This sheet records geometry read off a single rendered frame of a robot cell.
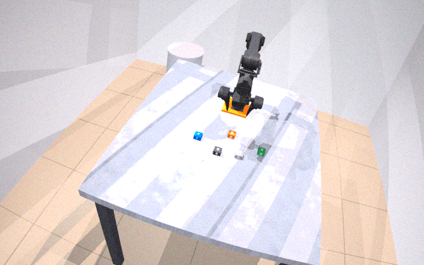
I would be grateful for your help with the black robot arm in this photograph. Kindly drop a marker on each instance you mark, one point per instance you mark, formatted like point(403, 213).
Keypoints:
point(250, 61)

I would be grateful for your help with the blue block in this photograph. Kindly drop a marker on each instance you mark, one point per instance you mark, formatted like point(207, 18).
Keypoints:
point(198, 135)

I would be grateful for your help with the green block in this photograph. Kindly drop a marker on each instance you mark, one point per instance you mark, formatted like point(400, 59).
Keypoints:
point(261, 151)

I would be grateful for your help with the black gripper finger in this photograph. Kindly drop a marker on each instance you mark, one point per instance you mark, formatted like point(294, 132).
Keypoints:
point(250, 109)
point(227, 102)

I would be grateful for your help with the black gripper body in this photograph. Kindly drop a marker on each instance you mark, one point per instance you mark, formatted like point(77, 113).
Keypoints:
point(257, 101)

